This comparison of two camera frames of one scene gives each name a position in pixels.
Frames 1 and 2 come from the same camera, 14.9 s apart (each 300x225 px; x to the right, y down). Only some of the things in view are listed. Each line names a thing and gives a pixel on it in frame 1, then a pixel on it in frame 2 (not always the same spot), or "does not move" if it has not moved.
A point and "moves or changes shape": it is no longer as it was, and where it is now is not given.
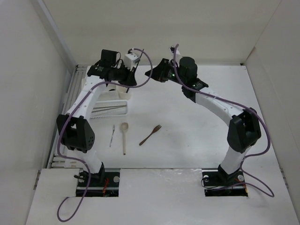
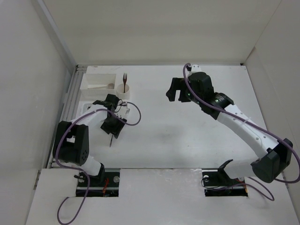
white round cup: (122, 93) does not move
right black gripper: (159, 72) to (177, 84)
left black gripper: (130, 80) to (115, 130)
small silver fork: (113, 132) does not move
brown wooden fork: (156, 129) moves or changes shape
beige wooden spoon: (124, 126) moves or changes shape
